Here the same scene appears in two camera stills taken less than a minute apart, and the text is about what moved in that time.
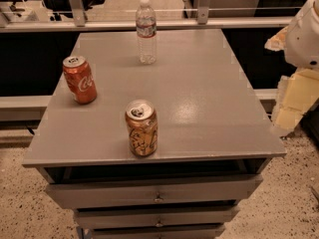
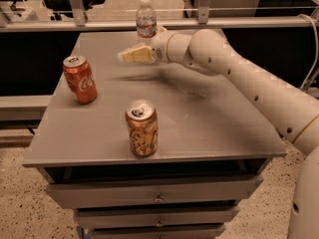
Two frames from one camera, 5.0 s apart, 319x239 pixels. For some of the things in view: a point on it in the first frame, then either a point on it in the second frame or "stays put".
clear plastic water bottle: x=146 y=21 stays put
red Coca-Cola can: x=80 y=79 stays put
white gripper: x=303 y=44 -> x=159 y=47
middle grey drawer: x=153 y=217 stays put
